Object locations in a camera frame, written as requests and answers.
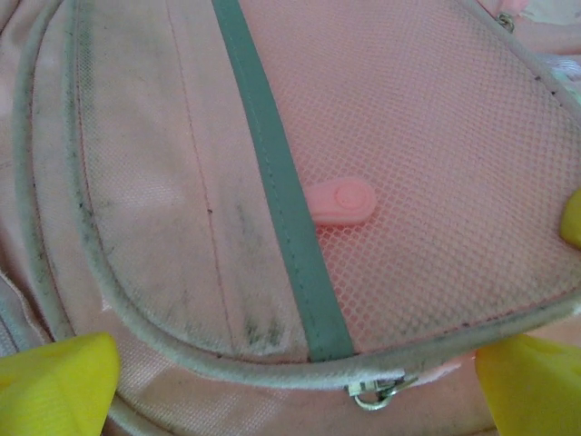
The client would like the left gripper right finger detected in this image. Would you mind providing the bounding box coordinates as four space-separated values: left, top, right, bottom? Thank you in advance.
474 338 581 436

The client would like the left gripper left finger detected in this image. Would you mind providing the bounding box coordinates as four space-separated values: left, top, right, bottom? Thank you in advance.
0 331 122 436

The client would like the pink backpack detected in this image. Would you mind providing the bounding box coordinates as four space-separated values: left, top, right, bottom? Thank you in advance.
0 0 581 436

